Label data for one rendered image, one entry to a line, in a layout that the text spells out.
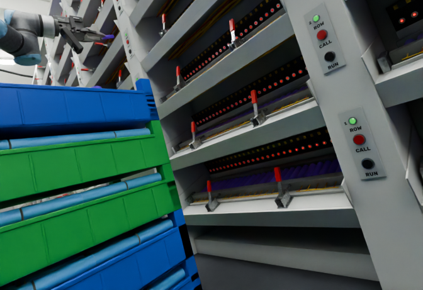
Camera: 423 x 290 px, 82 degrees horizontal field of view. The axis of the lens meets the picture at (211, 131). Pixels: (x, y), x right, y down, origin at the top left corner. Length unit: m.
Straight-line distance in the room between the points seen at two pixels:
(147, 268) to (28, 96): 0.28
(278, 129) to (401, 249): 0.29
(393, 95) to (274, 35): 0.26
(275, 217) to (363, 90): 0.34
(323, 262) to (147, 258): 0.40
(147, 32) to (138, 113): 0.74
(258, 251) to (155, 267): 0.41
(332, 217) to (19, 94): 0.55
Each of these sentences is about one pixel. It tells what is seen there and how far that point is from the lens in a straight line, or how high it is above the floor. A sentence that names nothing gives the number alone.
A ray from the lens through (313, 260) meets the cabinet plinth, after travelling 0.67.
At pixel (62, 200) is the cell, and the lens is 0.36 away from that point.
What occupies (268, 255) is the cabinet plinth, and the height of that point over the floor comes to 0.02.
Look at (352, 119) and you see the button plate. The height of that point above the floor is 0.31.
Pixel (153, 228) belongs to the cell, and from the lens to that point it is 0.42.
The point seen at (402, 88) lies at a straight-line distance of 0.49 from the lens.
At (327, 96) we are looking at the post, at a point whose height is 0.36.
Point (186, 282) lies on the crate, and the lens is 0.45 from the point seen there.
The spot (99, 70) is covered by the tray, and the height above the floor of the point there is 0.93.
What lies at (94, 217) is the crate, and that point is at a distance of 0.37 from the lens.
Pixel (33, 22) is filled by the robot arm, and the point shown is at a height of 1.03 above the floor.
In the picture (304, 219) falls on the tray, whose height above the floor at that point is 0.13.
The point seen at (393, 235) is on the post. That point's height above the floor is 0.11.
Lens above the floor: 0.30
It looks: 7 degrees up
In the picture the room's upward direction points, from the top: 16 degrees counter-clockwise
